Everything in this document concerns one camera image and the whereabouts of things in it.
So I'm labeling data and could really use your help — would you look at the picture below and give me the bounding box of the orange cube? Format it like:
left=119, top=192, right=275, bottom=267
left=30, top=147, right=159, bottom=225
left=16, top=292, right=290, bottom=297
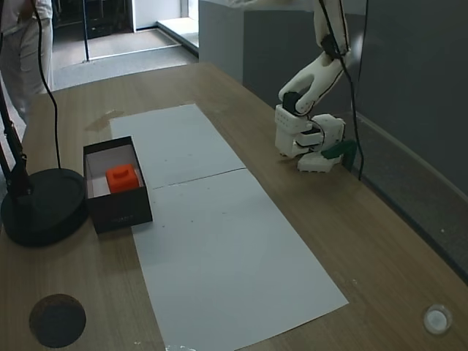
left=105, top=164, right=143, bottom=195

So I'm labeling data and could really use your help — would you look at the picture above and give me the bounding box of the brown cardboard box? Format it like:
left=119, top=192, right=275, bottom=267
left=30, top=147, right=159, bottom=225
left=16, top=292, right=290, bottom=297
left=83, top=135, right=154, bottom=235

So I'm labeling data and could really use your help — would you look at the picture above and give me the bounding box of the white paper sheet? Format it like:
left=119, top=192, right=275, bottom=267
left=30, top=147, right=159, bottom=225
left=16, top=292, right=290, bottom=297
left=132, top=167, right=350, bottom=348
left=109, top=103, right=248, bottom=190

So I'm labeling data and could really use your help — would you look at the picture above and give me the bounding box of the green table clamp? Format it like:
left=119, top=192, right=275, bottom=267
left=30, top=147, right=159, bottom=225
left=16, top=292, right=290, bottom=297
left=321, top=139, right=358, bottom=171

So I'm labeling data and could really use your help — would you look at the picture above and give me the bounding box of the black desk lamp stand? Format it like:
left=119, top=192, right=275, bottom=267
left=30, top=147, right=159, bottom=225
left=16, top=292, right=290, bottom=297
left=0, top=78, right=89, bottom=248

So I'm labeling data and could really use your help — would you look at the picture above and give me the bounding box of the black background cabinet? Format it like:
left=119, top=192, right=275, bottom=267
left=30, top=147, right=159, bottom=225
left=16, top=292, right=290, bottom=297
left=50, top=0, right=133, bottom=39

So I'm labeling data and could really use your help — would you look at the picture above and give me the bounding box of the person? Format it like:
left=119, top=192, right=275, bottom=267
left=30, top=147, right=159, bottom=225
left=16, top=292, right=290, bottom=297
left=0, top=0, right=55, bottom=127

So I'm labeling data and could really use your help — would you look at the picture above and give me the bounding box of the small round white cap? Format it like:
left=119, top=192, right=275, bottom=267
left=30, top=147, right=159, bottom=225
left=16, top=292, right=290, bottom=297
left=422, top=303, right=453, bottom=335

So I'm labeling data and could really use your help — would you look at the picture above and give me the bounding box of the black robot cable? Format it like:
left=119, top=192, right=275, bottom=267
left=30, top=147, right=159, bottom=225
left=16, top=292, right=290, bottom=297
left=317, top=0, right=364, bottom=181

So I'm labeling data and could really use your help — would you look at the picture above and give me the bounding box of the black lamp cable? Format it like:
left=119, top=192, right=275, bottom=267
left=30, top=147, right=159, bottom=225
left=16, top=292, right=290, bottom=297
left=30, top=0, right=62, bottom=170

